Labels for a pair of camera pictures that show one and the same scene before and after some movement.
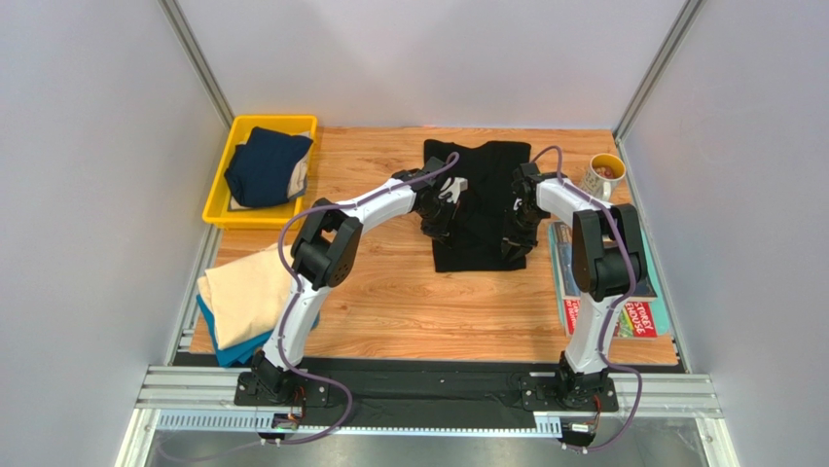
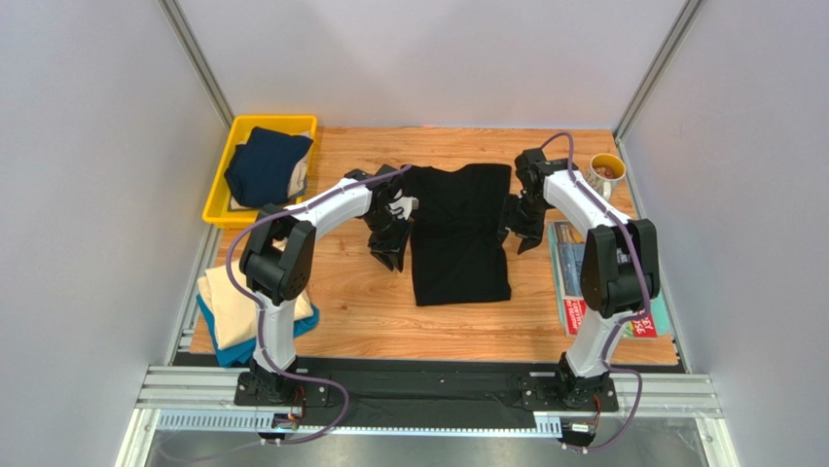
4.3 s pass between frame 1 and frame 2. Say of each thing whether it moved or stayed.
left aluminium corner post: stayed
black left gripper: moved
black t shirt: moved
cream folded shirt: stayed
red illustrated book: stayed
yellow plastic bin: stayed
